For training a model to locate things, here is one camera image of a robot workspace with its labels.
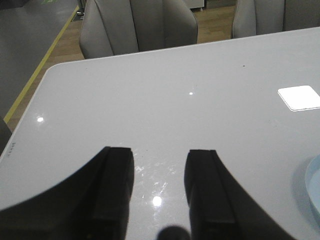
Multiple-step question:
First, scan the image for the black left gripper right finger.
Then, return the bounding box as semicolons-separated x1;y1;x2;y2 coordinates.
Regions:
184;149;292;240

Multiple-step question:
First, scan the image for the grey padded chair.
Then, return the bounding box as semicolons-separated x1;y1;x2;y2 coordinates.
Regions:
231;0;320;39
79;0;198;59

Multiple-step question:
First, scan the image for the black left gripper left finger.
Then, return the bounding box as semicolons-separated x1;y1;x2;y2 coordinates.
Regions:
0;147;134;240

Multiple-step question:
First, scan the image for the grey padded chair right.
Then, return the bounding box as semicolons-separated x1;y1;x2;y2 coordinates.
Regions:
231;0;320;39

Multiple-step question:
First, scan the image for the light blue round plate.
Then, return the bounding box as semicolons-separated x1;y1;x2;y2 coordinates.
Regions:
304;155;320;221

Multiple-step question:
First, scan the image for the grey padded chair left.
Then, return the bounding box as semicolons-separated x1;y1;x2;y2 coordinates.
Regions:
79;0;198;59

